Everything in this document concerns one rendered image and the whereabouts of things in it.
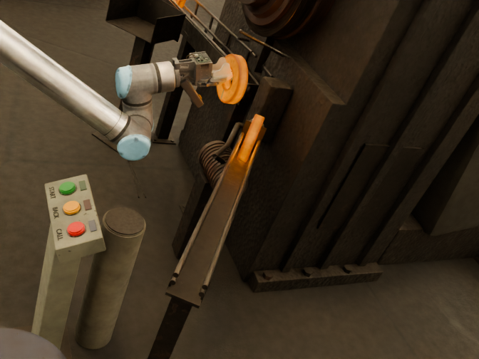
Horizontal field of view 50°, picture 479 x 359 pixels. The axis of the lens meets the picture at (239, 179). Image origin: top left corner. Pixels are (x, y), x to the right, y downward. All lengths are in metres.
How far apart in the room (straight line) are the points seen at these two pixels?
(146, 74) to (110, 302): 0.68
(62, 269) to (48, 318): 0.20
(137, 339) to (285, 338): 0.57
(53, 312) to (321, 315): 1.13
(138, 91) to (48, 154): 1.04
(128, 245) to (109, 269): 0.11
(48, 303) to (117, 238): 0.26
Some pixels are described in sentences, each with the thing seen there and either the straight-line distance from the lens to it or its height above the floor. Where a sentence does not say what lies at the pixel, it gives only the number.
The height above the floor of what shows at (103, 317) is 0.17.
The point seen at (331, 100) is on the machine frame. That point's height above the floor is 0.87.
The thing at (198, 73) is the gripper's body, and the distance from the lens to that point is 1.60.
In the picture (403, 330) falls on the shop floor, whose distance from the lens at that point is 2.43.
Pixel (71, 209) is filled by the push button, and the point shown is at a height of 0.61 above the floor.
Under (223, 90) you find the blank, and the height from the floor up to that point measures 0.78.
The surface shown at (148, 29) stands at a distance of 2.48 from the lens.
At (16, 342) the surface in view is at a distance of 1.30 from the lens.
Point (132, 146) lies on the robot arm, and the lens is 1.49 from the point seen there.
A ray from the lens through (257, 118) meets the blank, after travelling 1.61.
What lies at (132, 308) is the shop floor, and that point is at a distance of 1.95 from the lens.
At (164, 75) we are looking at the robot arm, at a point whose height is 0.82.
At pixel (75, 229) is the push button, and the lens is 1.29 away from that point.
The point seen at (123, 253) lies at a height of 0.45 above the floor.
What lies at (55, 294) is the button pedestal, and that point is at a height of 0.33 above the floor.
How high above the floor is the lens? 1.50
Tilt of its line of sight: 33 degrees down
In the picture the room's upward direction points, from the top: 23 degrees clockwise
